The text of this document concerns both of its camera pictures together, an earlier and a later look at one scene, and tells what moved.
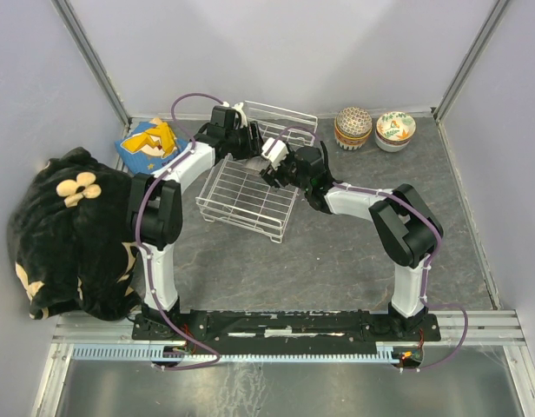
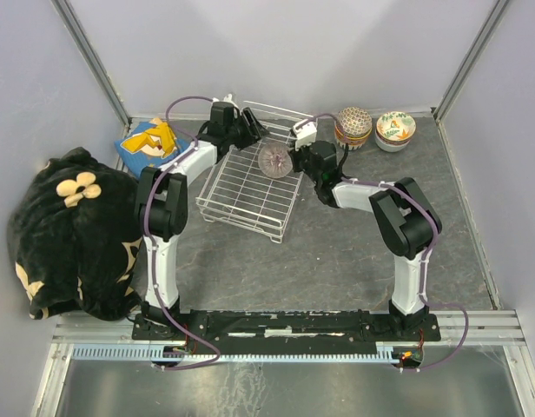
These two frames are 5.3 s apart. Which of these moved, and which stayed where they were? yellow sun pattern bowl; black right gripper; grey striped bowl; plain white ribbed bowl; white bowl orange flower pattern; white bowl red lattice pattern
Moved: black right gripper; grey striped bowl
Stayed: yellow sun pattern bowl; plain white ribbed bowl; white bowl red lattice pattern; white bowl orange flower pattern
